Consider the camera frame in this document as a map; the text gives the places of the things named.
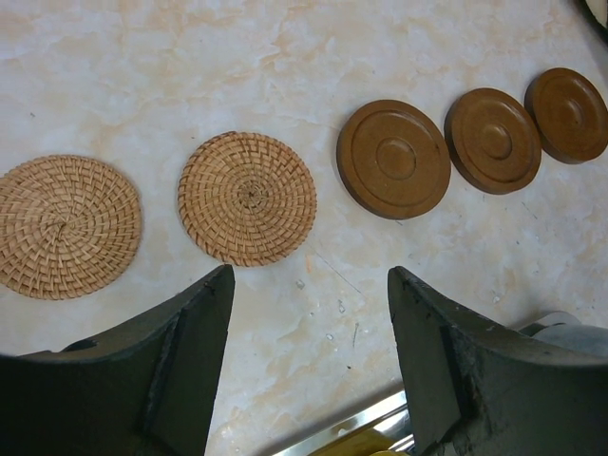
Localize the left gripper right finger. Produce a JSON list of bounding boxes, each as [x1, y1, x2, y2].
[[388, 267, 607, 455]]

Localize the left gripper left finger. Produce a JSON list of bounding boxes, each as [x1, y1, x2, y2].
[[1, 265, 235, 455]]

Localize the woven rattan coaster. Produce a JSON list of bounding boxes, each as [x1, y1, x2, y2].
[[1, 155, 143, 300], [177, 131, 317, 267]]

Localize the dark wooden coaster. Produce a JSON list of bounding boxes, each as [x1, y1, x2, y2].
[[524, 67, 607, 164], [444, 87, 542, 195], [336, 100, 451, 219]]

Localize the stainless steel tray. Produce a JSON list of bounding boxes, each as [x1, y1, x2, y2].
[[259, 388, 415, 455]]

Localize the grey ceramic mug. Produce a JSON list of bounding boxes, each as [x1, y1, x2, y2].
[[517, 312, 607, 358]]

